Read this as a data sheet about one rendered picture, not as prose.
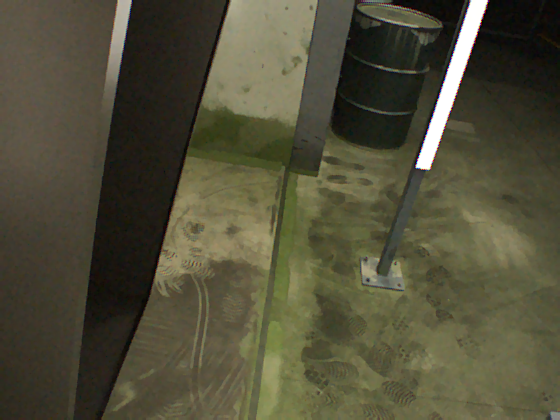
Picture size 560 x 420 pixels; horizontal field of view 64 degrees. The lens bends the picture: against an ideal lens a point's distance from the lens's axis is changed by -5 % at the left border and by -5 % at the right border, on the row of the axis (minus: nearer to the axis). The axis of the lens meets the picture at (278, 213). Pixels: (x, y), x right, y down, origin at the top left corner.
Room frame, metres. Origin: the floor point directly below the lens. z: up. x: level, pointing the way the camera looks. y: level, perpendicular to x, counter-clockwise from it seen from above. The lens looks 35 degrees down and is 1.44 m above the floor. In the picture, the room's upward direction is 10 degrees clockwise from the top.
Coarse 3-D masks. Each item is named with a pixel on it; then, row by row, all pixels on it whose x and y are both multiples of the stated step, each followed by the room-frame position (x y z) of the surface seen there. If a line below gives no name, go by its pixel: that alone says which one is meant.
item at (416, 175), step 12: (444, 72) 1.68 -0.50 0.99; (432, 108) 1.68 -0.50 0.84; (420, 144) 1.69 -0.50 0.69; (408, 180) 1.68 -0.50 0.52; (420, 180) 1.66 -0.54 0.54; (408, 192) 1.66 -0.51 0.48; (408, 204) 1.66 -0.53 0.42; (396, 216) 1.68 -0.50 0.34; (408, 216) 1.66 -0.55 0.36; (396, 228) 1.66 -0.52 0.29; (396, 240) 1.66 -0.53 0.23; (384, 252) 1.67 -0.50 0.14; (384, 264) 1.66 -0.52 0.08
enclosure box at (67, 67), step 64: (0, 0) 0.27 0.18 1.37; (64, 0) 0.27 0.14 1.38; (128, 0) 0.29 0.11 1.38; (192, 0) 0.87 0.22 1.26; (0, 64) 0.27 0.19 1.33; (64, 64) 0.27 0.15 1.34; (128, 64) 0.86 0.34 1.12; (192, 64) 0.87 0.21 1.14; (0, 128) 0.27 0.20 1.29; (64, 128) 0.27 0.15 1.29; (128, 128) 0.87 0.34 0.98; (192, 128) 0.87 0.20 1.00; (0, 192) 0.27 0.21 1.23; (64, 192) 0.27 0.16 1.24; (128, 192) 0.87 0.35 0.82; (0, 256) 0.27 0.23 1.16; (64, 256) 0.27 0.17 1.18; (128, 256) 0.87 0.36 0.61; (0, 320) 0.27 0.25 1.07; (64, 320) 0.27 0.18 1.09; (128, 320) 0.78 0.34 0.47; (0, 384) 0.27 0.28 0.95; (64, 384) 0.27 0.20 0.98
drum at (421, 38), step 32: (352, 32) 3.20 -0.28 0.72; (384, 32) 2.97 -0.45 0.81; (416, 32) 2.96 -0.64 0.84; (352, 64) 3.09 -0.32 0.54; (384, 64) 2.96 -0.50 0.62; (416, 64) 2.99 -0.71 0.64; (352, 96) 3.04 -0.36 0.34; (384, 96) 2.95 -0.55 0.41; (416, 96) 3.07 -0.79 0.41; (352, 128) 3.00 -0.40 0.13; (384, 128) 2.95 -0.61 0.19
